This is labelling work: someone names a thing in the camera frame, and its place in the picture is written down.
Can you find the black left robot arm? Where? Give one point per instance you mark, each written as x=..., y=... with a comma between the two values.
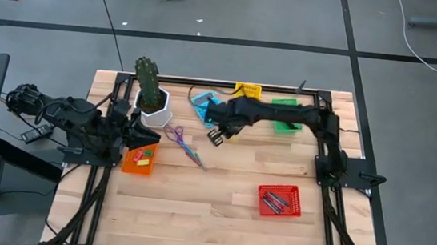
x=74, y=116

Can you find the blue calculator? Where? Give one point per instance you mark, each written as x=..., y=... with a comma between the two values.
x=200, y=100

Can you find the yellow eraser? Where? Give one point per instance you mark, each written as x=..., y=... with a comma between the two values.
x=143, y=162

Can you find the black pen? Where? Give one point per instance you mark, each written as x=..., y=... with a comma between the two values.
x=292, y=125

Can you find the green plastic bin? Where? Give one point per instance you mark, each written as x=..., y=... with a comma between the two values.
x=285, y=101

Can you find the cactus in white pot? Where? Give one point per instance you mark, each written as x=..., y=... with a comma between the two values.
x=158, y=118

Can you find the black table frame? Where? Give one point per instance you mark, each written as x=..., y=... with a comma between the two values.
x=278, y=90

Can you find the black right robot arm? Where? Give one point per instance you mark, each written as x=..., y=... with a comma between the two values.
x=283, y=112

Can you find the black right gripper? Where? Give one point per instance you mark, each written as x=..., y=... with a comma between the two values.
x=227, y=117

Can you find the orange plastic bin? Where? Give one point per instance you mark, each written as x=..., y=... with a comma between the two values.
x=133, y=168

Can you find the black frame lever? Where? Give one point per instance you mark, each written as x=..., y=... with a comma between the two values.
x=300, y=88

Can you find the red plastic bin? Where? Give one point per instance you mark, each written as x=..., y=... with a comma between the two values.
x=293, y=198

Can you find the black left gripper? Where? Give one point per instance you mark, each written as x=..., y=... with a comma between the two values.
x=120, y=129

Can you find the yellow plastic bin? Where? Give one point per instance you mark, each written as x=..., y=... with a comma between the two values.
x=249, y=90

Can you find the black power adapter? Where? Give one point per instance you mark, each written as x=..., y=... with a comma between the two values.
x=36, y=133

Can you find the green eraser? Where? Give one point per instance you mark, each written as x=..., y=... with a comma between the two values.
x=148, y=153

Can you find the small red ball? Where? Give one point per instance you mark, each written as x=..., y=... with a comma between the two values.
x=276, y=204

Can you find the grey crayon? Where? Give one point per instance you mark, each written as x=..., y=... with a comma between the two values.
x=270, y=206
x=280, y=199

